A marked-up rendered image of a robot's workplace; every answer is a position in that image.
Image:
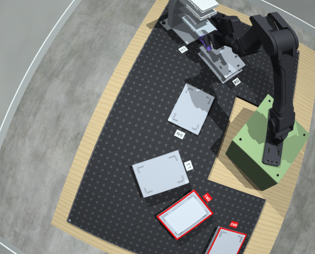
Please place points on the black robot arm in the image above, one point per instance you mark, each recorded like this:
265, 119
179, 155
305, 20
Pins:
280, 42

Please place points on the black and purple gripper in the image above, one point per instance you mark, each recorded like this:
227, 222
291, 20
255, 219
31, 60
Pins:
216, 44

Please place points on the black perforated breadboard table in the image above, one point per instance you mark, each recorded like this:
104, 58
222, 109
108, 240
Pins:
109, 203

